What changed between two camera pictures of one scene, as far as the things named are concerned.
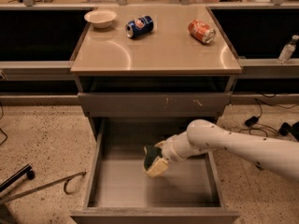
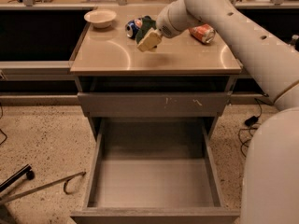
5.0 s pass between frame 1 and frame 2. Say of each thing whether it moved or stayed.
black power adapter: stayed
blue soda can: stayed
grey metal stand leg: stayed
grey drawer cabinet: stayed
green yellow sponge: moved
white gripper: moved
